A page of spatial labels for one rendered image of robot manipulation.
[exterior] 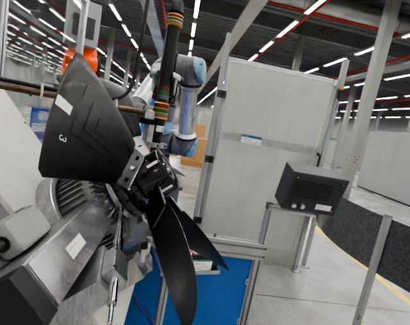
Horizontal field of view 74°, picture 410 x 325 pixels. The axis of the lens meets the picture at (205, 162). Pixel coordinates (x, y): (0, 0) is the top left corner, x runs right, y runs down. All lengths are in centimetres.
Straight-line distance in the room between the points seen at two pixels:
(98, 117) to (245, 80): 224
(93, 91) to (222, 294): 114
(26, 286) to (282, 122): 257
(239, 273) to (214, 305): 20
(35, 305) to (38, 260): 6
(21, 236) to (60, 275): 9
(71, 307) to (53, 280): 10
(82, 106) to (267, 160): 239
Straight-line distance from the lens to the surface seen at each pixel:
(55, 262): 47
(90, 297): 53
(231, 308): 149
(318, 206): 134
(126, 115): 82
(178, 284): 59
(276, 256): 312
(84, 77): 53
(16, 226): 50
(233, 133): 266
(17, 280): 41
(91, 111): 52
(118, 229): 61
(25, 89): 69
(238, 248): 131
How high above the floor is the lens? 136
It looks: 8 degrees down
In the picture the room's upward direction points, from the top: 11 degrees clockwise
